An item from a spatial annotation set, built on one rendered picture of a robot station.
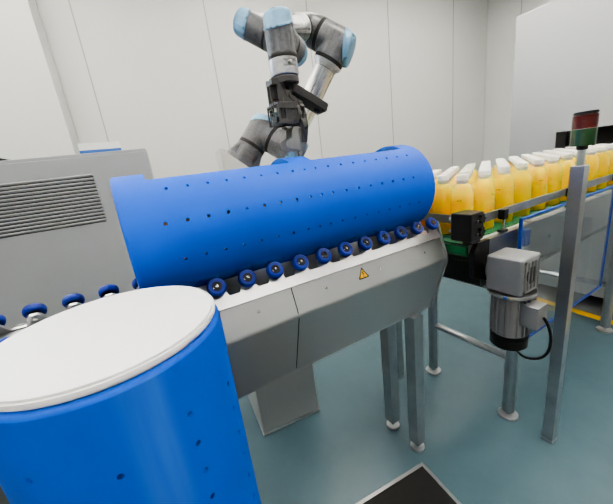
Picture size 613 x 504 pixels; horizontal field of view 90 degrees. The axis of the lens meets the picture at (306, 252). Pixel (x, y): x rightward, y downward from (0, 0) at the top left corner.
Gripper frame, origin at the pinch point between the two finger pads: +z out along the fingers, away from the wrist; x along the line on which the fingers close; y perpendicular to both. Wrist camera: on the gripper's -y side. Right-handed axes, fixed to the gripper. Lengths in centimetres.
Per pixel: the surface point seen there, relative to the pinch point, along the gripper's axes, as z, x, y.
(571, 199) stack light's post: 24, 35, -78
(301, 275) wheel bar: 30.3, 11.0, 11.0
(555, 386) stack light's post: 96, 37, -78
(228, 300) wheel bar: 30.6, 11.3, 31.1
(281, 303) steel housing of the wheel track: 35.3, 12.7, 18.6
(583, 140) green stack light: 6, 37, -77
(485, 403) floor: 123, 10, -79
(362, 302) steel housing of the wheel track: 44.1, 12.6, -7.3
